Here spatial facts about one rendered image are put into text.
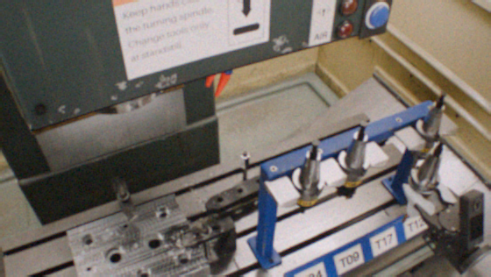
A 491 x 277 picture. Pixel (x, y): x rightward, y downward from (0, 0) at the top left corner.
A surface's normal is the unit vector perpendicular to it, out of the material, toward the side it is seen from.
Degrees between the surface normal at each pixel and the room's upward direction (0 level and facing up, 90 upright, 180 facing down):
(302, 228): 0
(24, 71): 90
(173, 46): 90
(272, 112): 0
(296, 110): 0
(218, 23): 90
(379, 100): 24
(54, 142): 90
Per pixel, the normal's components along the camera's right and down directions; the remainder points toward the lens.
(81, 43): 0.43, 0.64
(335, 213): 0.00, -0.70
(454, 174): -0.37, -0.51
